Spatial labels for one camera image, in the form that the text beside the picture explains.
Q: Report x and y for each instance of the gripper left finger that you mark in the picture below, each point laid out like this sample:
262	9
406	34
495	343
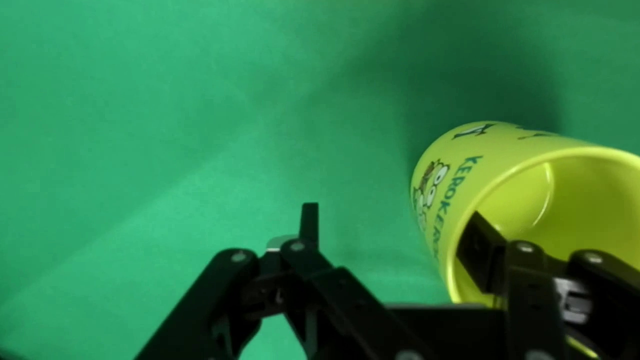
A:
320	295

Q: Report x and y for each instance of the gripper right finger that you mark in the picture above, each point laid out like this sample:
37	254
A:
530	290

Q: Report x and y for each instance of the yellow mug with cartoon print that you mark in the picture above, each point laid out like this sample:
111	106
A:
505	170

